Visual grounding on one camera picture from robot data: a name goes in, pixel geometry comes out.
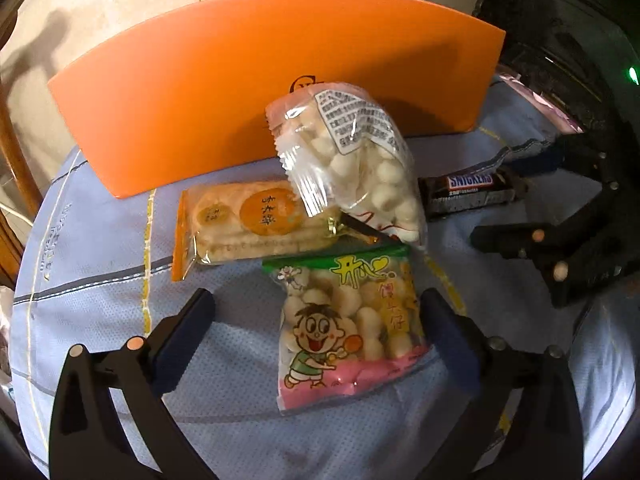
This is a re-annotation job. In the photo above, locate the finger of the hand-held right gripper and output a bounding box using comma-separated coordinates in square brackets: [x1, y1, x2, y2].
[470, 184, 640, 309]
[515, 137, 640, 197]

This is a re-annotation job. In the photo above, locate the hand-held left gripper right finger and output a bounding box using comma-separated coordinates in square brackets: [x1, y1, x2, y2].
[419, 287, 586, 480]

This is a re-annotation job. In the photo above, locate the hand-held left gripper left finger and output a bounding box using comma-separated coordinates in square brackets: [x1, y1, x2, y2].
[47, 287, 217, 480]

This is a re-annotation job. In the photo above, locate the brown chocolate bar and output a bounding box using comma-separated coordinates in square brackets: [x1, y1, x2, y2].
[416, 169, 529, 219]

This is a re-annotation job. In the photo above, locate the cartoon packet of white balls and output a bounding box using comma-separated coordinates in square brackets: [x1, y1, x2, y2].
[261, 246, 432, 414]

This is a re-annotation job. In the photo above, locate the orange cardboard box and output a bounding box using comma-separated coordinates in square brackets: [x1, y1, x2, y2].
[47, 0, 506, 201]

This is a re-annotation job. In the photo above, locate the light blue tablecloth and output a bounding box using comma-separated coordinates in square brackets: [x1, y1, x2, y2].
[10, 72, 640, 480]

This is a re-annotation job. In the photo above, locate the orange-edged round cracker packet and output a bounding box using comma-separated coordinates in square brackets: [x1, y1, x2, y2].
[171, 179, 347, 282]

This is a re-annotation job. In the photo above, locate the clear bag of white balls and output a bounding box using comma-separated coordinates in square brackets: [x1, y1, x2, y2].
[264, 81, 429, 250]

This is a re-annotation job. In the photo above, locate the wooden chair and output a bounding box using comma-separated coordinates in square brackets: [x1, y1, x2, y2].
[0, 95, 44, 281]

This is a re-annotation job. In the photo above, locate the white cable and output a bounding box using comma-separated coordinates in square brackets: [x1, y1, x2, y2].
[0, 201, 37, 227]

